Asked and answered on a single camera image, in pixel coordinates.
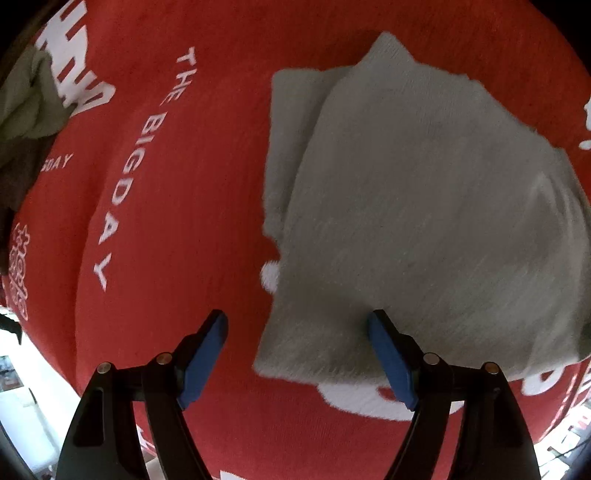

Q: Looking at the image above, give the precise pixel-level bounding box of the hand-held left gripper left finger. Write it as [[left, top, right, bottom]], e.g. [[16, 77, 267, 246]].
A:
[[55, 309, 229, 480]]

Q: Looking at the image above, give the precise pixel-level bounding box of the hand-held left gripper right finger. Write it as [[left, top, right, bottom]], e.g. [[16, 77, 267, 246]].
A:
[[368, 309, 539, 480]]

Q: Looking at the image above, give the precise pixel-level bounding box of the grey towel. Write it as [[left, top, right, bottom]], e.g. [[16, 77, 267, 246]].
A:
[[253, 31, 591, 385]]

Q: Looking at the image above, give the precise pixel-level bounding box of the red printed blanket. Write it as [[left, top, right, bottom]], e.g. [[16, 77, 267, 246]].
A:
[[0, 0, 591, 480]]

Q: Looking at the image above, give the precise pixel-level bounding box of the dark brown garment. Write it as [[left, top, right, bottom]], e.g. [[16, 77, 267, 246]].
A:
[[0, 136, 52, 278]]

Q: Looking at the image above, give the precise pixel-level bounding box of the olive green garment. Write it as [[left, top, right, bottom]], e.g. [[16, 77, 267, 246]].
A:
[[0, 46, 71, 160]]

